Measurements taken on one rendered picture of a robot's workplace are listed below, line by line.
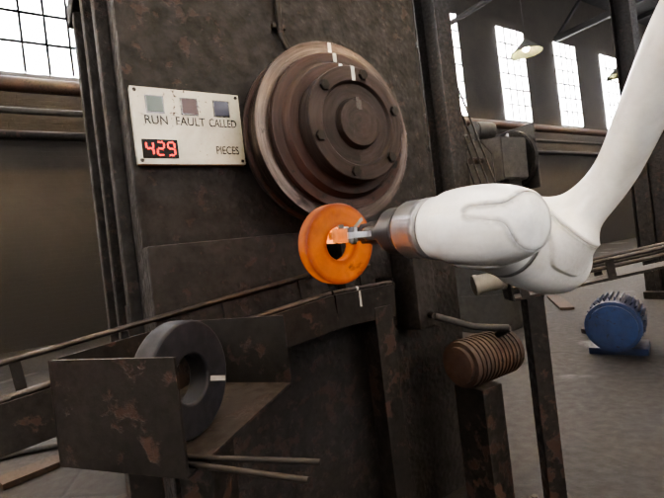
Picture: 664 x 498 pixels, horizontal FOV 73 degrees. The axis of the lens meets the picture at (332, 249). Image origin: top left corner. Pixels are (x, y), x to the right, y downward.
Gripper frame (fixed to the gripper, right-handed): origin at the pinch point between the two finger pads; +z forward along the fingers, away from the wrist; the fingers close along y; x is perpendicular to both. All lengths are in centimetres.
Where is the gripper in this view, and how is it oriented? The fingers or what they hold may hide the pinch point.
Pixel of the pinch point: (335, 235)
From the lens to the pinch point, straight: 86.6
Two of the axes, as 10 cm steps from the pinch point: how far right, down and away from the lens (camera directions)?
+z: -5.5, 0.1, 8.3
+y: 8.3, -1.0, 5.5
